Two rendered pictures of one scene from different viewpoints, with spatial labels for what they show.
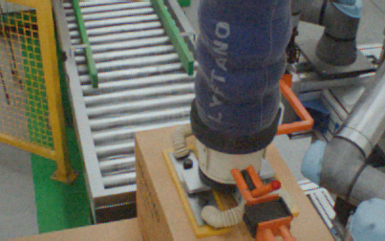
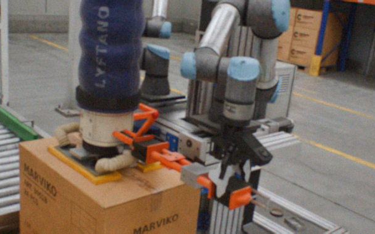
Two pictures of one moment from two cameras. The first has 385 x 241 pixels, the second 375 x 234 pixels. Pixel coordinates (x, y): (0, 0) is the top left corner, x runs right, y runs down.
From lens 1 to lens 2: 66 cm
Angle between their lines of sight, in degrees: 30
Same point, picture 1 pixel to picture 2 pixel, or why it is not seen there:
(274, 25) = (137, 9)
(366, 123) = (214, 39)
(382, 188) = not seen: hidden behind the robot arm
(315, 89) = not seen: hidden behind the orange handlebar
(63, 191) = not seen: outside the picture
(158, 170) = (48, 158)
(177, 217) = (75, 177)
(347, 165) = (211, 56)
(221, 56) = (103, 33)
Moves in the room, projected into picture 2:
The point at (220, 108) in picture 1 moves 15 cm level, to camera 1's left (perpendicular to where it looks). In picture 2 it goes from (103, 76) to (56, 75)
